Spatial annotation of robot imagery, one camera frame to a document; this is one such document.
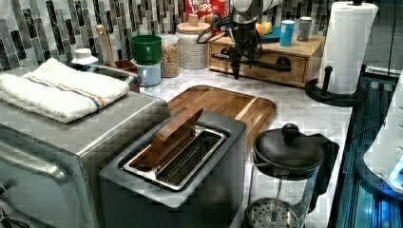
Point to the blue shaker can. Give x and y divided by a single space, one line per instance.
286 33

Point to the black paper towel holder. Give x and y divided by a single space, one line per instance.
323 96

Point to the brown utensil holder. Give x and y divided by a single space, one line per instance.
128 66

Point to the wooden cutting board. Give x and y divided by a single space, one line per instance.
256 112

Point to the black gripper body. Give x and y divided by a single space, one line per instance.
245 36

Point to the yellow fruit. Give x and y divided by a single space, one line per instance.
267 27

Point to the light blue mug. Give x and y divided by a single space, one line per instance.
150 74

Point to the red froot loops box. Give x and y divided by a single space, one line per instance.
201 14

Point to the glass jar with cereal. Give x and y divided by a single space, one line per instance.
170 56

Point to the white jar wooden lid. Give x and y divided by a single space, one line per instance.
192 48

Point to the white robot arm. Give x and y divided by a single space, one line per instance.
246 11

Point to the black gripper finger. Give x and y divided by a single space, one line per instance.
236 66
249 54

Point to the green mug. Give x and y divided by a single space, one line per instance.
146 49

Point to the white lidded small bottle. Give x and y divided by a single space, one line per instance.
84 59

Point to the black drawer handle bar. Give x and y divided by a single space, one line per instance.
282 64

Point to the teal plate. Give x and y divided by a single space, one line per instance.
272 37

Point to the grey two-slot toaster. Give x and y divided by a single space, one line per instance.
210 199

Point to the wooden spatula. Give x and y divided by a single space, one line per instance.
105 44

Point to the black glass french press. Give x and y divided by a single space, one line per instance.
302 165

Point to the wooden toast slice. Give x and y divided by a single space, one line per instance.
169 139

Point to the orange fruit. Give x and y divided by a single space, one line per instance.
260 29

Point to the wooden drawer box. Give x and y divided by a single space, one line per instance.
294 65

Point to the white paper towel roll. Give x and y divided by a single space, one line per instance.
345 46

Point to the white folded striped towel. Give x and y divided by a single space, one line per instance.
60 92

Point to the grey shaker can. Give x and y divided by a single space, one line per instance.
304 29

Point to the stainless steel toaster oven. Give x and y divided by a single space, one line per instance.
50 170

